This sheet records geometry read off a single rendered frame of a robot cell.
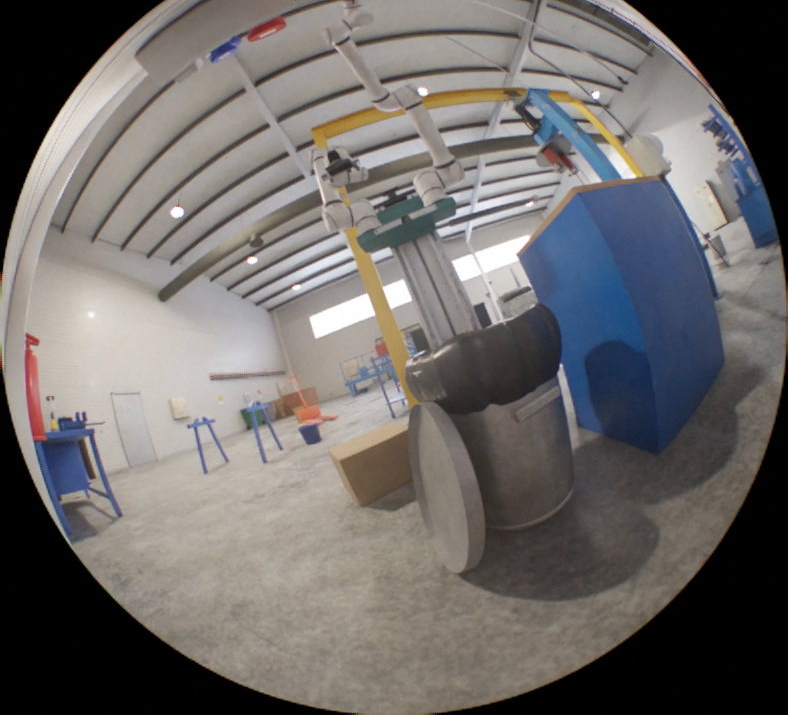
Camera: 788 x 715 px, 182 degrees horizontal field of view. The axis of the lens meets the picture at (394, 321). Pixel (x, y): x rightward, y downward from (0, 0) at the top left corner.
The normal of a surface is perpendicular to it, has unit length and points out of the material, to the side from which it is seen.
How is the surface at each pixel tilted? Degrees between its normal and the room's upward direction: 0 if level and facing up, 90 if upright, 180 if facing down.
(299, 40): 174
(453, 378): 89
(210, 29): 180
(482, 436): 93
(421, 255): 90
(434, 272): 90
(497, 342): 75
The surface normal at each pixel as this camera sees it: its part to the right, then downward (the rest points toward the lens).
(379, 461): 0.41, -0.32
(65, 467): 0.93, -0.37
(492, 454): -0.47, 0.07
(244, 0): 0.35, 0.92
